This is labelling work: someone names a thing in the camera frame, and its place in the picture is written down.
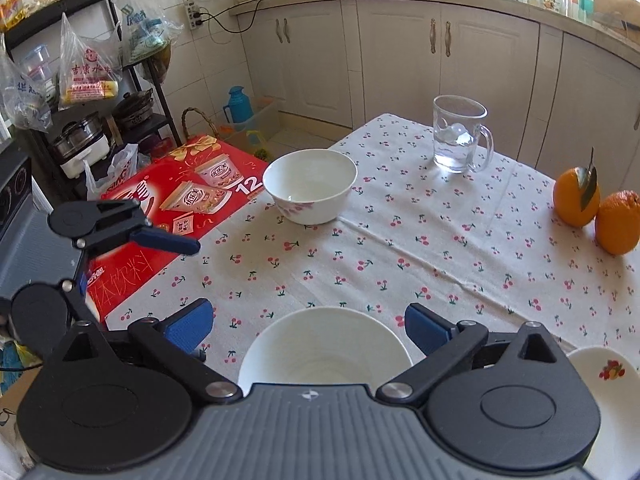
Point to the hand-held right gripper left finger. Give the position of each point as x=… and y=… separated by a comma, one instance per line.
x=192, y=327

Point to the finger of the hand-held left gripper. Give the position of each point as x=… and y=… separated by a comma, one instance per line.
x=82, y=305
x=165, y=241

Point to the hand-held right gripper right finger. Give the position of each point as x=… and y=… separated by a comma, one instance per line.
x=425, y=332

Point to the plain white bowl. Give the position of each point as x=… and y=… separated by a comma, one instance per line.
x=325, y=345

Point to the red printed carton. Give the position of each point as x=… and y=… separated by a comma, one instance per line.
x=125, y=290

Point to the black stove appliance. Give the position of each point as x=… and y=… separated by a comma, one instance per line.
x=15, y=180

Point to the white plastic bag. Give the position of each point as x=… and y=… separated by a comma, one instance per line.
x=122, y=162

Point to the cherry-print tablecloth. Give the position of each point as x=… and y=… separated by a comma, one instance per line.
x=400, y=240

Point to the white electric steamer pot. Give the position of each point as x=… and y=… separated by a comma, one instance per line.
x=80, y=140

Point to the cardboard sheet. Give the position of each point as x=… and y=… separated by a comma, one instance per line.
x=10, y=410

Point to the black pot with lid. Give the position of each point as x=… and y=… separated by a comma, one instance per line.
x=132, y=107

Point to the teal thermos jug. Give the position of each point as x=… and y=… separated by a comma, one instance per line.
x=239, y=107

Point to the clear plastic storage box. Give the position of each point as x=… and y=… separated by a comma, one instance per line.
x=265, y=117

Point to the white bowl with pink print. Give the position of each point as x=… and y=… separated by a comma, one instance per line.
x=310, y=170

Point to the clear plastic bag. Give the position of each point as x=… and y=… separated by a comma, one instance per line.
x=25, y=95

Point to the red-print plastic bag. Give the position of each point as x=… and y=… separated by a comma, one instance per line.
x=87, y=75

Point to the orange with leaf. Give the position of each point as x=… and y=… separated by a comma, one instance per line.
x=572, y=202

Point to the clear glass mug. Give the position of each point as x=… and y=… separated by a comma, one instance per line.
x=452, y=130

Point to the small white fruit-print plate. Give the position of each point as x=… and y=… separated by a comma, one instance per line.
x=615, y=410

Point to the blue-print plastic bag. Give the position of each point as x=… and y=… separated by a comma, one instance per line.
x=145, y=25

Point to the white power strip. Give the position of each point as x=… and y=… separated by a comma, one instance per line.
x=192, y=15

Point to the black shelf rack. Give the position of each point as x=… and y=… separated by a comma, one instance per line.
x=75, y=2

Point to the white kitchen cabinets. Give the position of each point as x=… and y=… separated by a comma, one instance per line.
x=395, y=60

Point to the teal bottle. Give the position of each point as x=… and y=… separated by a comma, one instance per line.
x=587, y=2

